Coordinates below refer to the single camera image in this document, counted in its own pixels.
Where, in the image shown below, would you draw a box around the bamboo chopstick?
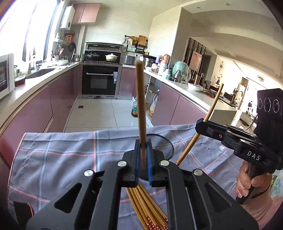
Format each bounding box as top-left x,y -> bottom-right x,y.
130,188 -> 158,229
137,185 -> 168,229
135,60 -> 146,168
175,83 -> 224,166
138,182 -> 168,222
126,188 -> 148,230

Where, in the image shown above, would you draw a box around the right hand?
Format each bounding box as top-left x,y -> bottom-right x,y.
236,161 -> 272,198

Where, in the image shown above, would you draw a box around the black mesh cup holder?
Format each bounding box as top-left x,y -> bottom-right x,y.
146,134 -> 175,160

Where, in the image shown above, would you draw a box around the plastic oil bottle on floor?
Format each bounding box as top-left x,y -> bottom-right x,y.
131,99 -> 138,117

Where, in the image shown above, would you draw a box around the pink lower cabinets right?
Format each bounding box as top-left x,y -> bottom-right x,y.
118,66 -> 207,127

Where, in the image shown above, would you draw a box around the pink cabinets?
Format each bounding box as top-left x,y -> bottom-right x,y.
1,65 -> 80,168
118,66 -> 207,127

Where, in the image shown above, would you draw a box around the black built-in oven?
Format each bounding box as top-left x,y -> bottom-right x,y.
80,63 -> 122,99

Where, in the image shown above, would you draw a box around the grey plaid table cloth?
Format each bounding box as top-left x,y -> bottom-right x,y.
8,127 -> 242,217

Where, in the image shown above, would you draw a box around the pink lower cabinets left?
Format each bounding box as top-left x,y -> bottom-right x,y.
1,65 -> 80,168

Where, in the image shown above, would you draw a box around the white plastic bag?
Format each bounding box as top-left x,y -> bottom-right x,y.
188,83 -> 203,91

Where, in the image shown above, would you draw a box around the teal covered appliance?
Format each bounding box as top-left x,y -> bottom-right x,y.
172,61 -> 191,84

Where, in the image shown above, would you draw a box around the silver rice cooker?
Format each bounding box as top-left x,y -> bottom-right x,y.
143,55 -> 156,67

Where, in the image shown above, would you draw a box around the white ceramic pot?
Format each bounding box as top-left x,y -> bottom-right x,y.
105,53 -> 118,62

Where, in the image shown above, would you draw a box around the pink thermos jug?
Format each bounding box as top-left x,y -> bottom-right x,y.
161,54 -> 171,66

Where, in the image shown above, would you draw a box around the black wok with lid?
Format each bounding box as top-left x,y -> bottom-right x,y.
84,51 -> 100,62

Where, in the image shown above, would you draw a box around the black range hood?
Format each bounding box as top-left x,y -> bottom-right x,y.
85,42 -> 123,52

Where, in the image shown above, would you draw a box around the dark red bowl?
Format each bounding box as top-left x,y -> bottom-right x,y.
14,75 -> 26,87

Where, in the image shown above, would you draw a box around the white microwave oven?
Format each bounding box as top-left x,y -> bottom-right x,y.
0,53 -> 15,99

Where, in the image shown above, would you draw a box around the white water heater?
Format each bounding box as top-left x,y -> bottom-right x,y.
60,6 -> 75,30

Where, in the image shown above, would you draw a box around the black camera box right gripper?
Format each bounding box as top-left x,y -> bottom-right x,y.
255,88 -> 282,154

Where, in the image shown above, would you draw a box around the black wall storage rack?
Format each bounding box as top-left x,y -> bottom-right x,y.
122,35 -> 148,54

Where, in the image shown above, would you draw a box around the pink upper wall cabinet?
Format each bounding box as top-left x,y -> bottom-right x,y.
72,3 -> 101,24

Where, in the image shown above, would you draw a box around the window with dark frame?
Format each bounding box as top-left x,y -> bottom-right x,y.
1,1 -> 68,68

